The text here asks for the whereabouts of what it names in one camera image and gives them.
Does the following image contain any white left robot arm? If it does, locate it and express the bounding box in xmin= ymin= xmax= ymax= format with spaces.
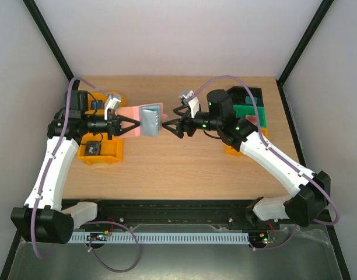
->
xmin=10 ymin=90 xmax=139 ymax=244

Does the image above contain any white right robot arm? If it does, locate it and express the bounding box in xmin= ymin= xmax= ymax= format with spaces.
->
xmin=162 ymin=89 xmax=331 ymax=229

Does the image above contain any blue card stack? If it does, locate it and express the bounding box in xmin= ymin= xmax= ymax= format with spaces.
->
xmin=90 ymin=100 xmax=104 ymax=110

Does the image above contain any black card stack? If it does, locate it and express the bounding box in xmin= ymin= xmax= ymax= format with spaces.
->
xmin=84 ymin=141 xmax=101 ymax=156

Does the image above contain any teal card stack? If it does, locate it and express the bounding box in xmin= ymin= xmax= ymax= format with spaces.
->
xmin=245 ymin=96 xmax=258 ymax=106

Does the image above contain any red dot card stack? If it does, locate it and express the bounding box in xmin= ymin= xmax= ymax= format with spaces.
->
xmin=245 ymin=115 xmax=258 ymax=125

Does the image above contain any yellow triple storage bin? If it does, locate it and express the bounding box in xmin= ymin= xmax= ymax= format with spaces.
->
xmin=76 ymin=92 xmax=123 ymax=165

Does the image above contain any green storage bin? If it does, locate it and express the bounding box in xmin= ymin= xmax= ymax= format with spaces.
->
xmin=233 ymin=104 xmax=267 ymax=127

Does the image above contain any yellow single storage bin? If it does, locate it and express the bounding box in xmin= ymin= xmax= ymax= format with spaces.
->
xmin=225 ymin=127 xmax=269 ymax=157

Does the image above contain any black storage bin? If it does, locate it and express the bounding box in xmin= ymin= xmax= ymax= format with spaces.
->
xmin=226 ymin=86 xmax=264 ymax=107

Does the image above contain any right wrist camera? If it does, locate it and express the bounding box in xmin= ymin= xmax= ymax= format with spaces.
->
xmin=179 ymin=89 xmax=200 ymax=118

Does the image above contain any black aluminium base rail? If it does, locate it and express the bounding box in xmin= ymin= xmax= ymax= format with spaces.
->
xmin=87 ymin=199 xmax=292 ymax=232

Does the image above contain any white slotted cable duct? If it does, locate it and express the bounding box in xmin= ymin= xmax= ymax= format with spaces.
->
xmin=69 ymin=232 xmax=249 ymax=244

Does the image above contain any purple floor cable loop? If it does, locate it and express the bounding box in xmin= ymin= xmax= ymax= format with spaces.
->
xmin=86 ymin=219 xmax=141 ymax=274

